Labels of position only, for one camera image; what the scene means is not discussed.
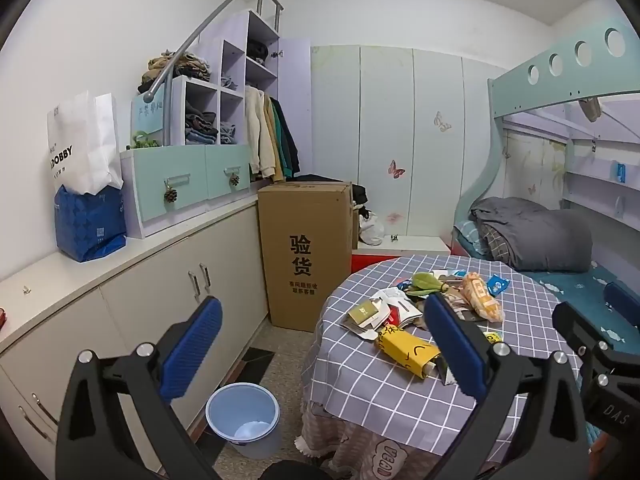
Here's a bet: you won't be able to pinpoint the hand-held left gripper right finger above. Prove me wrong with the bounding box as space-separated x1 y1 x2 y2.
422 292 588 480

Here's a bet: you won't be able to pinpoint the red and white paper wrapper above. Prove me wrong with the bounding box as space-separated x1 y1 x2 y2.
374 287 426 331

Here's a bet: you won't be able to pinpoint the white low cabinet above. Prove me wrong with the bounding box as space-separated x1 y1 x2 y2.
0 192 273 461

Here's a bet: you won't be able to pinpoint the grey printed paper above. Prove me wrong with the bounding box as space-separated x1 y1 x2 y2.
444 290 483 322

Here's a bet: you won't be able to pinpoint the red and white bench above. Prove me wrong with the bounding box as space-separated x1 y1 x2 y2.
350 236 451 276

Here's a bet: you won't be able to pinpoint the turquoise paper sign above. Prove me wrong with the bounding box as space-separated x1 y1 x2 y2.
131 94 166 133

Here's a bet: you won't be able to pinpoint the pile of folded clothes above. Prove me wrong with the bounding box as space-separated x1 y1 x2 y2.
138 50 211 93

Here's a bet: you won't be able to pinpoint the orange snack packet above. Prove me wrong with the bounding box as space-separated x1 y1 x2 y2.
459 272 505 323

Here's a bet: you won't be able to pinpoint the tall cardboard box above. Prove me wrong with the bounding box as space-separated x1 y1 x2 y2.
257 181 353 332

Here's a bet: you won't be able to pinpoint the blue patterned bag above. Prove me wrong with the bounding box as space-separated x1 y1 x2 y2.
54 184 127 263

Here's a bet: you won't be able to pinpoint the white cardboard piece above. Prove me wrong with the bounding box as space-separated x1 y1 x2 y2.
341 310 392 342

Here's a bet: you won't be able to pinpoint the grey duvet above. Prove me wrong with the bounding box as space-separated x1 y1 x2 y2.
470 196 593 273

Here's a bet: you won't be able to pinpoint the olive green card box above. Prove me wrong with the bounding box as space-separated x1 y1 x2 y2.
347 300 382 326

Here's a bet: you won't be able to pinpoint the white sliding door wardrobe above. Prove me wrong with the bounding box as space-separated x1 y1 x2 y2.
310 45 506 251

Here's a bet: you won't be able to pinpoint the white paper shopping bag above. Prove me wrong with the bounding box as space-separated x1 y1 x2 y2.
47 91 124 195

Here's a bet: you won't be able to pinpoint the lilac open shelf unit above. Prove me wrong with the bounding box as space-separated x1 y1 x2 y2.
167 10 312 181

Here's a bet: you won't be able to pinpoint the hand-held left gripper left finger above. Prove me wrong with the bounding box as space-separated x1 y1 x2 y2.
56 296 223 480

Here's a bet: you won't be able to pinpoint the dark folded clothes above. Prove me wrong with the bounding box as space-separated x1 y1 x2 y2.
185 110 219 145

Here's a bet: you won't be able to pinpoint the mint bunk bed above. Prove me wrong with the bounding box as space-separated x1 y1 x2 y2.
452 17 640 346

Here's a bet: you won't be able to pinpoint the teal printed bed sheet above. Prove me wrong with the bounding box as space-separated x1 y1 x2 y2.
452 220 640 346

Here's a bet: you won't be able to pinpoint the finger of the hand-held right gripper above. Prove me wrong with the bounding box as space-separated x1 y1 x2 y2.
603 281 640 322
552 302 614 357

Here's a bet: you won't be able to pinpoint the round table, checked cloth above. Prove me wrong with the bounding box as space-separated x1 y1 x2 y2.
300 254 583 480

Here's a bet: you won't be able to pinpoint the hanging jackets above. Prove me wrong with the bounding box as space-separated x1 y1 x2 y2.
244 85 301 183

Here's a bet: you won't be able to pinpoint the white plastic bag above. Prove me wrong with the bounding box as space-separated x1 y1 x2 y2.
358 212 386 246

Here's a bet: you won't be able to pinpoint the light blue plastic bin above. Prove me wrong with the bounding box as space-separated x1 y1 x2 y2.
206 382 282 459

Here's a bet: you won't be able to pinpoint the green plastic ornament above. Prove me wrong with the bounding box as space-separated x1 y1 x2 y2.
129 131 162 150

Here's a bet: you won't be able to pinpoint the green wrapper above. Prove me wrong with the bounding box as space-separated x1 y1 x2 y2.
404 272 451 297

